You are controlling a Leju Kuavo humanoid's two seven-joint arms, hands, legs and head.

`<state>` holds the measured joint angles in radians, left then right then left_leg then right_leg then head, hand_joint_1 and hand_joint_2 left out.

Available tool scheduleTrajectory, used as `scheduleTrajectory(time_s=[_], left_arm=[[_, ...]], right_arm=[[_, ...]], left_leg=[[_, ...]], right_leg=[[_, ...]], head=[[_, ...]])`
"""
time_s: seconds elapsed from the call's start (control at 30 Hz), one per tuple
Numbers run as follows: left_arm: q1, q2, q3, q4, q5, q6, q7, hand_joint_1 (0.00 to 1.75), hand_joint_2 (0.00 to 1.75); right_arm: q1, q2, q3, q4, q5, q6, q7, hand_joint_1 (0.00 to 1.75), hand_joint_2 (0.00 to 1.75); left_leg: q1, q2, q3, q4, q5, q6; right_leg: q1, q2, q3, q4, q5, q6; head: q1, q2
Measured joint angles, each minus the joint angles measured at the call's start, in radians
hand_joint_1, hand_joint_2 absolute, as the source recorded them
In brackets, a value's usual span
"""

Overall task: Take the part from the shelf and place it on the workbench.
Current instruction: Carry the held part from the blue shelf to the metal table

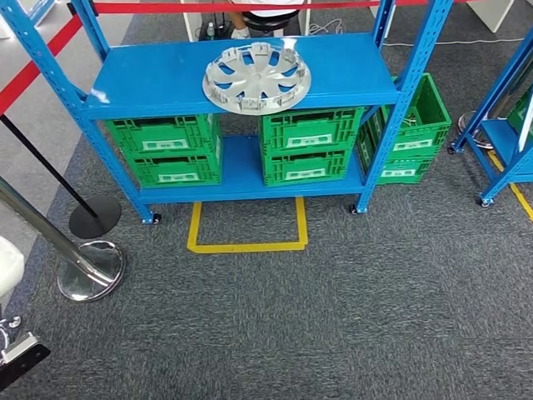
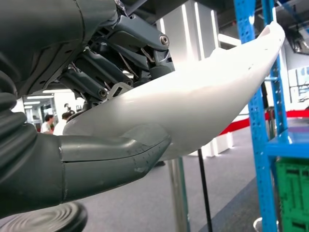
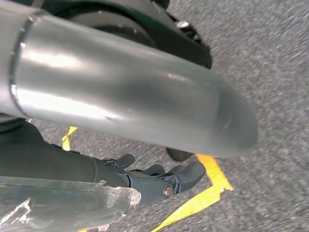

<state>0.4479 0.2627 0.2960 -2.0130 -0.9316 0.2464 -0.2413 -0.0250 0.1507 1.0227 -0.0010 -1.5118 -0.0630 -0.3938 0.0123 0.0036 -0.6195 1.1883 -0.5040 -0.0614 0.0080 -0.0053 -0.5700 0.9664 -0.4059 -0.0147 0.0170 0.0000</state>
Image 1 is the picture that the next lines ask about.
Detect yellow floor tape square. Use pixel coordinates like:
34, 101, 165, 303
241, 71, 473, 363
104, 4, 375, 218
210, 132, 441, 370
186, 197, 309, 256

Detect black stanchion post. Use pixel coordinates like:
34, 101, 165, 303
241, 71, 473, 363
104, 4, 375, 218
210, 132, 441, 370
0, 114, 123, 241

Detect red barrier belt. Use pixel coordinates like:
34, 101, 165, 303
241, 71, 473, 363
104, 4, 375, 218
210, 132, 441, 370
0, 14, 83, 117
92, 0, 471, 16

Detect white lit plinth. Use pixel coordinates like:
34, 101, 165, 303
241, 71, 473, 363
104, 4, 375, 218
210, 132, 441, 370
17, 0, 57, 28

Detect white plastic shell part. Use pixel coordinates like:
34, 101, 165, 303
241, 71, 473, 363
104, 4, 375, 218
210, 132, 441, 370
0, 236, 25, 303

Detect chrome stool caster base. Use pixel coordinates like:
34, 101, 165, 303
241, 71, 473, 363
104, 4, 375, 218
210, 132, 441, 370
0, 314, 23, 366

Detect metal wire parts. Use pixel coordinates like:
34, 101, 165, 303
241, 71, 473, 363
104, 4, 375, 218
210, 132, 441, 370
402, 109, 424, 130

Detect grey plastic wheel hubcap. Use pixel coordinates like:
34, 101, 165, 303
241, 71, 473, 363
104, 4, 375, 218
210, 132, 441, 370
202, 42, 312, 117

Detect black stool chrome base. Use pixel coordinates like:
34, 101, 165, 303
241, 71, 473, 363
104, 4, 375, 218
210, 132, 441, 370
243, 9, 302, 35

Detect blue metal shelf rack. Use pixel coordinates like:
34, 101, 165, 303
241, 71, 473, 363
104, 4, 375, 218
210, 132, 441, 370
448, 27, 533, 209
0, 0, 454, 226

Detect open green plastic crate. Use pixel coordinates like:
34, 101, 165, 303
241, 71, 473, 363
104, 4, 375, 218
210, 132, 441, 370
356, 72, 452, 163

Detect long white floor cable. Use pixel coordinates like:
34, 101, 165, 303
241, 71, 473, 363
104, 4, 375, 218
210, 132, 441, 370
382, 36, 526, 48

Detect person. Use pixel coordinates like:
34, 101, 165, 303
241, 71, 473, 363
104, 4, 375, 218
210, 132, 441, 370
228, 0, 307, 40

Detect white cabinet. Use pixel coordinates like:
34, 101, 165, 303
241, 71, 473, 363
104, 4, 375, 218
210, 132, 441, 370
466, 0, 516, 33

